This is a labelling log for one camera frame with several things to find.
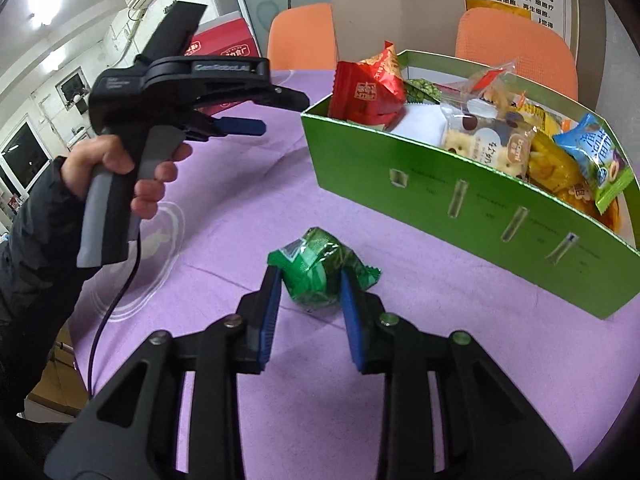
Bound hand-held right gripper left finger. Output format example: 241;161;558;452
44;266;282;480

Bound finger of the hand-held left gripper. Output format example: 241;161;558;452
186;116;266;143
197;84;309;114

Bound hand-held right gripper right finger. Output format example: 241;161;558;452
340;268;569;480

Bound green snack packet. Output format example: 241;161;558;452
266;226;383;316

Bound green cardboard box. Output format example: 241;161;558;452
300;50;640;320

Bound clear chocolate chip biscuit packet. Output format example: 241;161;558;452
442;100;539;182

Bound yellow snack packet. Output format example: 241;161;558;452
527;102;588;196

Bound person's left forearm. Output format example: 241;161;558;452
0;156;103;423

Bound person's left hand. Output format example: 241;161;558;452
60;134;194;221

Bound orange chair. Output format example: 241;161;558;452
267;2;339;72
455;7;579;102

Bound purple tablecloth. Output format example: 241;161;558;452
65;67;640;480

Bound red cracker box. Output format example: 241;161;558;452
185;15;262;110

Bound red pyramid snack packet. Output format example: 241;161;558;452
327;40;409;127

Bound white snack packet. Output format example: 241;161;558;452
389;101;449;149

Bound green pea packet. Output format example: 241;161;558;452
404;76;444;107

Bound blue snack packet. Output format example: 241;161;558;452
552;111;636;214

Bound brown paper bag blue handles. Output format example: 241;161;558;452
330;0;469;64

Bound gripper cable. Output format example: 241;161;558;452
87;222;142;401

